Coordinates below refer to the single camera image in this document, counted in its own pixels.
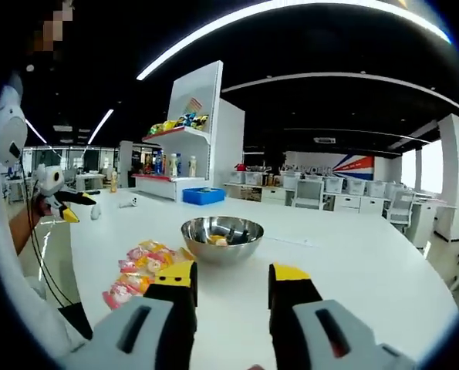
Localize steel bowl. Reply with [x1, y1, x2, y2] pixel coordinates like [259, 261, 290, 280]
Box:
[181, 216, 265, 265]

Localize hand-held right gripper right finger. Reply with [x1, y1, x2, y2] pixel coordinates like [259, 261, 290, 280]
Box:
[268, 262, 417, 370]

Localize white office chair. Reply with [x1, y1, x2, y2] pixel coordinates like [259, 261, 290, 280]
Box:
[386, 190, 416, 234]

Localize row of white storage bins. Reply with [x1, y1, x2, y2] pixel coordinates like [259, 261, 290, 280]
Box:
[228, 171, 407, 196]

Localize black cable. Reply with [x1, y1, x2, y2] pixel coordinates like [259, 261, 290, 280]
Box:
[20, 160, 76, 308]

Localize person's black trousers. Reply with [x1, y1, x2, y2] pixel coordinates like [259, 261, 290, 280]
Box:
[57, 302, 93, 340]

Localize person's left hand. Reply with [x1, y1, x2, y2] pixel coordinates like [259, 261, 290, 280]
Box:
[35, 194, 56, 217]

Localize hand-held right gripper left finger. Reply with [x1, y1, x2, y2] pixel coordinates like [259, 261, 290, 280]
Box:
[65, 260, 198, 370]

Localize pile of snack bags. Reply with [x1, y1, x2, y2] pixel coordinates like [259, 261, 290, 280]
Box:
[147, 113, 210, 136]

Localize heap of bagged marshmallows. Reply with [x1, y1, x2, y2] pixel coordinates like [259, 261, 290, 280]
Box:
[205, 233, 230, 247]

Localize red and blue wall banner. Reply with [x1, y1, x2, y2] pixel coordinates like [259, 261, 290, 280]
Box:
[331, 153, 376, 180]

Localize blue plastic tray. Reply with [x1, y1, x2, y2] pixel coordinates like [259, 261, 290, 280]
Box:
[181, 187, 227, 205]

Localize white table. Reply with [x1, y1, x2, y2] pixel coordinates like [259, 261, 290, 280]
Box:
[69, 188, 459, 370]

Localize curved ceiling light strip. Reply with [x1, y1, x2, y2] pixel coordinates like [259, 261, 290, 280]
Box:
[136, 0, 452, 81]

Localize row of drink bottles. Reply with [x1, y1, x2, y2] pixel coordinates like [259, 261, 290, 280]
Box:
[151, 151, 198, 178]

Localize person in white shirt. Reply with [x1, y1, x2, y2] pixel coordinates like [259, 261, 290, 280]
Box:
[0, 165, 83, 355]

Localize pile of marshmallow packets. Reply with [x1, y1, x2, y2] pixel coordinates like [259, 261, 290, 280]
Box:
[102, 239, 196, 311]

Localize white display shelf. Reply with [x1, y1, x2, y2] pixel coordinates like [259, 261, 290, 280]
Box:
[131, 60, 224, 203]

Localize white chest device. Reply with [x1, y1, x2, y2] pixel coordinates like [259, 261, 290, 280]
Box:
[0, 72, 29, 169]

